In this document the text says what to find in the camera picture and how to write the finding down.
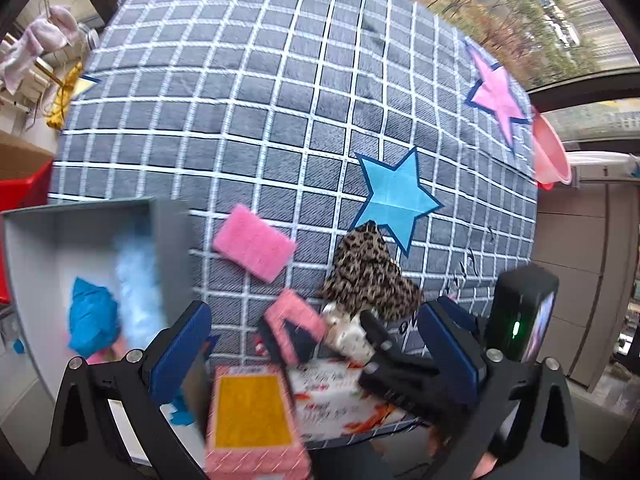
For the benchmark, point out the red plastic basin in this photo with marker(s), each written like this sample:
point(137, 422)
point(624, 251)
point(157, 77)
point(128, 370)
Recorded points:
point(546, 186)

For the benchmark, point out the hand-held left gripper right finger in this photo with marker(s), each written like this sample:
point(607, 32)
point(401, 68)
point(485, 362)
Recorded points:
point(445, 355)

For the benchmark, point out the pale pink cloth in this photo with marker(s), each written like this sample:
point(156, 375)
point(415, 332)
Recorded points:
point(40, 45)

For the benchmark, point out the red and white tissue pack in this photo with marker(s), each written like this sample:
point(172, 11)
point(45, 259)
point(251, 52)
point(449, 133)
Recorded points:
point(345, 405)

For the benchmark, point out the white floral scrunchie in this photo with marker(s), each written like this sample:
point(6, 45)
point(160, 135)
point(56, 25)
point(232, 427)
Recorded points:
point(345, 336)

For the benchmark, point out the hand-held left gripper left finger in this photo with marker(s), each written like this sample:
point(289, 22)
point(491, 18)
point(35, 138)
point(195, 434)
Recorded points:
point(182, 346)

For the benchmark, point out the pink and yellow sponge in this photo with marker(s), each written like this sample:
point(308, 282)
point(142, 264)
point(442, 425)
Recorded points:
point(250, 420)

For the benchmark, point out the leopard print scrunchie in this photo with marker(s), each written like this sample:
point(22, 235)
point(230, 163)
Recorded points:
point(370, 275)

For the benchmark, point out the light blue fluffy scrunchie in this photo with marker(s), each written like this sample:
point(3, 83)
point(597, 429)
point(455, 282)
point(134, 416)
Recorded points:
point(137, 295)

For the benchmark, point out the pink plastic basin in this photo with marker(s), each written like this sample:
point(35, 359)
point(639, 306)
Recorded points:
point(547, 150)

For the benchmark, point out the grey checked blanket with stars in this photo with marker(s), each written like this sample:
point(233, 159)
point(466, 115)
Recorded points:
point(200, 110)

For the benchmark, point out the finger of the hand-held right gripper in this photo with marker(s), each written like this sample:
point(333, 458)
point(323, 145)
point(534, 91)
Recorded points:
point(405, 382)
point(377, 332)

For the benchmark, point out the grey box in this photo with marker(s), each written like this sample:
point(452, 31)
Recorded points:
point(50, 240)

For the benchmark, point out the yellow cloth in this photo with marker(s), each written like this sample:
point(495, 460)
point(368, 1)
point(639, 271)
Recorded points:
point(62, 97)

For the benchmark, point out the pink and black sponge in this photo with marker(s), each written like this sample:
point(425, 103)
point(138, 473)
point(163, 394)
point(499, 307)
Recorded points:
point(295, 327)

